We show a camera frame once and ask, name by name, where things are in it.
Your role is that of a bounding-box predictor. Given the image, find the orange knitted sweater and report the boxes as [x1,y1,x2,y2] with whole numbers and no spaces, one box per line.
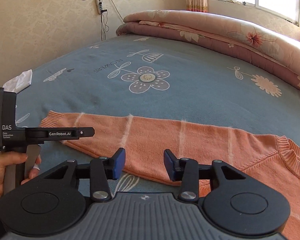
[40,111,300,239]

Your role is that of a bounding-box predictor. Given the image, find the person's left hand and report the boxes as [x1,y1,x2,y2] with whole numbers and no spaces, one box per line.
[0,152,28,198]

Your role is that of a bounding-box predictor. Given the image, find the white crumpled cloth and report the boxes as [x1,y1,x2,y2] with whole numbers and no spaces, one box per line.
[3,69,33,94]

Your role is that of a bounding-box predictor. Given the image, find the blue floral bed sheet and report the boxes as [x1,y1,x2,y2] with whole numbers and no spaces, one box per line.
[15,35,300,191]

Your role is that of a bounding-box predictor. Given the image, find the pink floral folded quilt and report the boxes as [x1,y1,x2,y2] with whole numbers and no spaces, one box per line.
[116,10,300,90]

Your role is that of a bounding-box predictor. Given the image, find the white power strip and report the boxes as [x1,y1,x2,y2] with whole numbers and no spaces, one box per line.
[96,0,103,15]

